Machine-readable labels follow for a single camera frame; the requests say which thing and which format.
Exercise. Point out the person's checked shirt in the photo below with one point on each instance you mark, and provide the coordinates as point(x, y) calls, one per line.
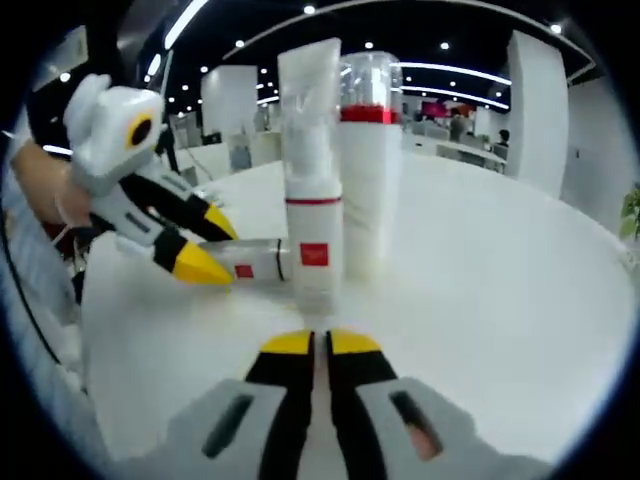
point(45, 310)

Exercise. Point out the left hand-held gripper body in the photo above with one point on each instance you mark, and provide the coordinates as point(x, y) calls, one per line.
point(110, 135)

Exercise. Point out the long white office counter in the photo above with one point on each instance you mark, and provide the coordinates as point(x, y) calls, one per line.
point(450, 150)

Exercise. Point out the white square pillar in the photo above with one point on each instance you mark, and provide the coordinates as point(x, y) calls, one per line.
point(537, 115)

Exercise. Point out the green potted plant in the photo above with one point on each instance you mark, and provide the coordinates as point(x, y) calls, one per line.
point(631, 210)

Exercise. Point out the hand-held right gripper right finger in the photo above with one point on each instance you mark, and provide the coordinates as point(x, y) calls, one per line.
point(380, 425)

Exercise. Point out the person's left hand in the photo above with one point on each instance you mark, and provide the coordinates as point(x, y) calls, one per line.
point(50, 190)

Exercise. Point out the small white skincare bottle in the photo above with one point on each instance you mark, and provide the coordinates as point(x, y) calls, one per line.
point(255, 262)
point(315, 225)

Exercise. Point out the tall white skincare bottle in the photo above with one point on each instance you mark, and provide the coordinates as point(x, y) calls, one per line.
point(367, 200)

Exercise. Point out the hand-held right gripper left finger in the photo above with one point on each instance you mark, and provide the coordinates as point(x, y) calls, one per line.
point(265, 425)

